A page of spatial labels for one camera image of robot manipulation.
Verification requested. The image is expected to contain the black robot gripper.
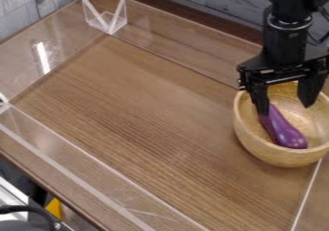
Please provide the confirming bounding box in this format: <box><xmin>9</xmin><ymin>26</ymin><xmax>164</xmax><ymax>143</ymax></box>
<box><xmin>236</xmin><ymin>7</ymin><xmax>329</xmax><ymax>116</ymax></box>

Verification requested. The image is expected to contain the brown wooden bowl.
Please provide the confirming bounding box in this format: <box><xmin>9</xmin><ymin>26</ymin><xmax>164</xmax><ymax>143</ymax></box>
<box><xmin>232</xmin><ymin>82</ymin><xmax>329</xmax><ymax>167</ymax></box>

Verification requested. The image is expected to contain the purple toy eggplant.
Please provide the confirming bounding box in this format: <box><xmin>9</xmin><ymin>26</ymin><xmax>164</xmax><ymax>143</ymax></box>
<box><xmin>259</xmin><ymin>105</ymin><xmax>309</xmax><ymax>149</ymax></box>

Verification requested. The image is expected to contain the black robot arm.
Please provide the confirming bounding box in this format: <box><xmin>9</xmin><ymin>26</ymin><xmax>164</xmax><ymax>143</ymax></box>
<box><xmin>236</xmin><ymin>0</ymin><xmax>329</xmax><ymax>116</ymax></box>

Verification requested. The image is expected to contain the clear acrylic table barrier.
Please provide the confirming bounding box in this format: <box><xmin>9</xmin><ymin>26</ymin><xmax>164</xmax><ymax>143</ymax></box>
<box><xmin>0</xmin><ymin>93</ymin><xmax>208</xmax><ymax>231</ymax></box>

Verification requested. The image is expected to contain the clear acrylic corner bracket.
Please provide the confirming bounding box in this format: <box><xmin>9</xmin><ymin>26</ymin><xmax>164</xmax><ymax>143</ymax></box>
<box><xmin>81</xmin><ymin>0</ymin><xmax>127</xmax><ymax>36</ymax></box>

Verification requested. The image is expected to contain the black cable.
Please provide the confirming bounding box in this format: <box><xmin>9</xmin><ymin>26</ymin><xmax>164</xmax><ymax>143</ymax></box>
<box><xmin>0</xmin><ymin>204</ymin><xmax>61</xmax><ymax>231</ymax></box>

